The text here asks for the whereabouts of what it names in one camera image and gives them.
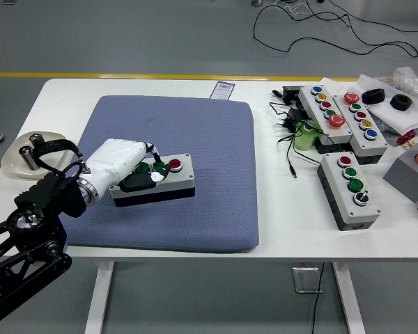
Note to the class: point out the small black device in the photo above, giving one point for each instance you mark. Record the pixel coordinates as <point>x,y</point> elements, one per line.
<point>292,92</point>

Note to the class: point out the red metal part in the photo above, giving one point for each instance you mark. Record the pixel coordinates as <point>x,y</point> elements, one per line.
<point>405,138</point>

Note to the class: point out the white table leg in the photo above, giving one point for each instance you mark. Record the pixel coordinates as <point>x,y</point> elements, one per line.
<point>97,306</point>
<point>350,299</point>

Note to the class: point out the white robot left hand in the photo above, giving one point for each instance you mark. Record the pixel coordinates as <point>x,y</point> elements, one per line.
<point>116,156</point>

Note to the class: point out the silver floor socket plate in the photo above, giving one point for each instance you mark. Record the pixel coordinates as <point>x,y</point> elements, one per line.
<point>301,280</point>

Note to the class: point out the white shallow dish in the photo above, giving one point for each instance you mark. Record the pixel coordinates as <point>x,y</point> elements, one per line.
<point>12,161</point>

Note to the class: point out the grey four-button control box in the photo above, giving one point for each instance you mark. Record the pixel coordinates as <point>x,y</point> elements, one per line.
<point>334,174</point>
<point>184,181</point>

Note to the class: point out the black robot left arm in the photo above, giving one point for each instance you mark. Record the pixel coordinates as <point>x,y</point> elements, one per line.
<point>21,264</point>

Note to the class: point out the blue-grey padded mat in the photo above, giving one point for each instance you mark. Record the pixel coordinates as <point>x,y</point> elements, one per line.
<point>212,139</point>

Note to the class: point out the clear bubble wrap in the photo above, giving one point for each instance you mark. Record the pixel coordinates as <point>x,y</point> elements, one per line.
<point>409,80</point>

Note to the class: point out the grey block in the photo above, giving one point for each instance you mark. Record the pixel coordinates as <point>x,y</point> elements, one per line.
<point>404,177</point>

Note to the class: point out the black connector plug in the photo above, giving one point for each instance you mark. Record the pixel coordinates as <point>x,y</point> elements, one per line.
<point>277,93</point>

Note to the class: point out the black power adapter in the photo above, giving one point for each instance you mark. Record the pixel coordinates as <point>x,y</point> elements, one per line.
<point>294,115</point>

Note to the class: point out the purple-edged label card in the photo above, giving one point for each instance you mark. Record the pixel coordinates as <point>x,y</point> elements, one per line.
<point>223,90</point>

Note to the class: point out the dark cylindrical capacitor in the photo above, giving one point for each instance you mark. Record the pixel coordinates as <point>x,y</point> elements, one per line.
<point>36,139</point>
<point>27,158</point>

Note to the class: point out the five-button box, blue button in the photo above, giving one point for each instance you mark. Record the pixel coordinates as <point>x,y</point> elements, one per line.
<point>311,104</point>
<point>379,142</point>

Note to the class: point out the white paper sheet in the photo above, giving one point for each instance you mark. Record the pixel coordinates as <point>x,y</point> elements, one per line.
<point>331,83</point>

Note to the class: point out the white foam sheet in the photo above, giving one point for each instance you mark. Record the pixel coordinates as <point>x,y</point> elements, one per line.
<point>397,116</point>

